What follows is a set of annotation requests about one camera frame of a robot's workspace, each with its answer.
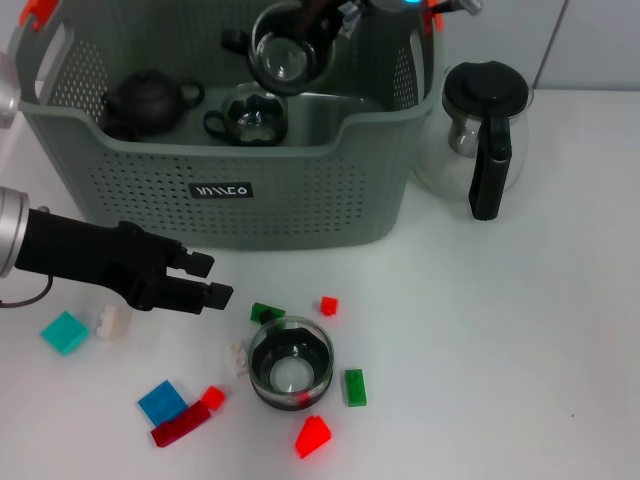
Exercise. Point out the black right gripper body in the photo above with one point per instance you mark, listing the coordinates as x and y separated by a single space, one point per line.
380 4

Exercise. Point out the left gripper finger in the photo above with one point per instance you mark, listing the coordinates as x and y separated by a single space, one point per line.
197 264
200 297

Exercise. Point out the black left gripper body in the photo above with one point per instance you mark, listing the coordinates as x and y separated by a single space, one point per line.
90 250

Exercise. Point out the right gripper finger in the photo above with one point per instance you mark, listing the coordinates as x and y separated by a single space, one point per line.
320 20
349 20

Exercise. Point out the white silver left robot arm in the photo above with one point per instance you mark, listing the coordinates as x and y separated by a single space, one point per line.
10 235

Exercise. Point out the grey perforated storage bin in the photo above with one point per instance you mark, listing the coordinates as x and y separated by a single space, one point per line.
300 200

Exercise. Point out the green toy brick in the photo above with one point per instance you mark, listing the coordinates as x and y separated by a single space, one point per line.
257 310
356 387

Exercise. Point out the clear white toy brick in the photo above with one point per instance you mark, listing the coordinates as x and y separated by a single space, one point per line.
236 360

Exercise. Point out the pale pink toy brick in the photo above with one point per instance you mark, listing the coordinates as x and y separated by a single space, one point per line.
112 324

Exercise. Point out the teal toy brick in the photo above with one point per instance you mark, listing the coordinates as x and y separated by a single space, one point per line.
65 332

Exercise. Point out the small orange-red toy brick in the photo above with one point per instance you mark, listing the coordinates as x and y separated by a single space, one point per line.
214 397

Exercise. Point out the blue toy brick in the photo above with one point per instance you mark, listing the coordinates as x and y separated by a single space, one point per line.
161 400

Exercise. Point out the dark red long brick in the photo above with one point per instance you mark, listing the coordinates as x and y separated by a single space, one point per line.
180 424

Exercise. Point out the small red white brick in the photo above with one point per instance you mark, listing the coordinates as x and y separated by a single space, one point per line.
330 306

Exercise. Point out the glass carafe black lid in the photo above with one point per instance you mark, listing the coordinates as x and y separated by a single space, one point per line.
487 90

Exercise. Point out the black clay teapot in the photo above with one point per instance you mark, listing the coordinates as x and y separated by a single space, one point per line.
145 100

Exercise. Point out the red sloped toy brick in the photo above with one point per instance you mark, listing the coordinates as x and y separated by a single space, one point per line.
312 437

